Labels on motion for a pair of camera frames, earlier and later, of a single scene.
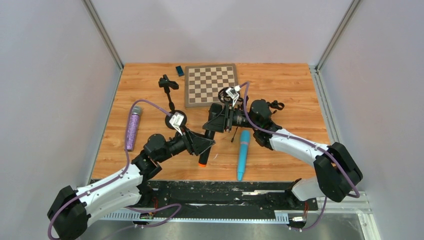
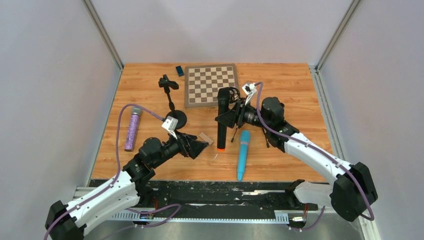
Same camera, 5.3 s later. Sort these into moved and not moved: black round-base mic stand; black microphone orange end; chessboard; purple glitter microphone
Moved: black microphone orange end
Not moved: chessboard; purple glitter microphone; black round-base mic stand
